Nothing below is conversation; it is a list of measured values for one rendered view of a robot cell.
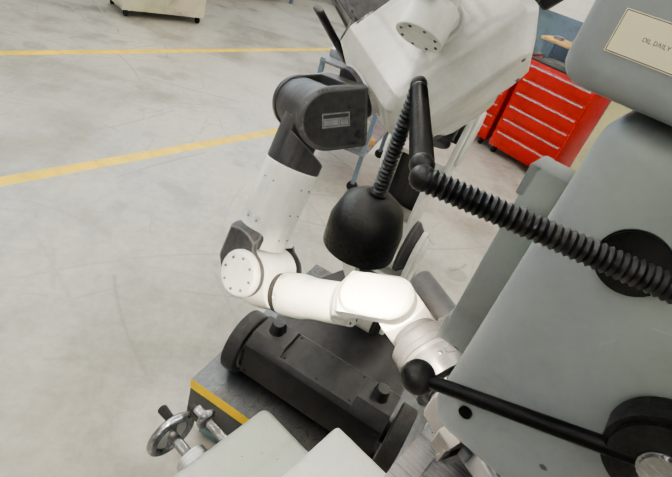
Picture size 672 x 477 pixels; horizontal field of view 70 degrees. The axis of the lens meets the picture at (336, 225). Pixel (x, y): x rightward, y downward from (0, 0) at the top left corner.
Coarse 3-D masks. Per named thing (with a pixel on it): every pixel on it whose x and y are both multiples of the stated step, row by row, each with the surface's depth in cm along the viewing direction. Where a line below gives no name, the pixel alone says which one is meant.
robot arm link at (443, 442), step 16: (416, 352) 60; (432, 352) 59; (448, 352) 59; (448, 368) 58; (416, 400) 60; (432, 400) 57; (432, 416) 57; (448, 432) 53; (448, 448) 52; (448, 464) 55
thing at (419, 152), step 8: (416, 88) 36; (424, 88) 36; (416, 96) 34; (424, 96) 34; (416, 104) 32; (424, 104) 32; (416, 112) 31; (424, 112) 31; (416, 120) 30; (424, 120) 30; (416, 128) 29; (424, 128) 28; (416, 136) 27; (424, 136) 27; (432, 136) 28; (416, 144) 26; (424, 144) 26; (432, 144) 27; (416, 152) 26; (424, 152) 25; (432, 152) 26; (416, 160) 25; (424, 160) 25; (432, 160) 25
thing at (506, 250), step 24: (528, 168) 40; (552, 168) 40; (528, 192) 41; (552, 192) 40; (504, 240) 43; (528, 240) 42; (480, 264) 46; (504, 264) 44; (480, 288) 46; (456, 312) 49; (480, 312) 47; (456, 336) 50
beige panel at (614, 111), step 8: (616, 104) 185; (608, 112) 187; (616, 112) 186; (624, 112) 184; (600, 120) 190; (608, 120) 188; (600, 128) 190; (592, 136) 193; (592, 144) 194; (584, 152) 196; (576, 160) 199; (576, 168) 200
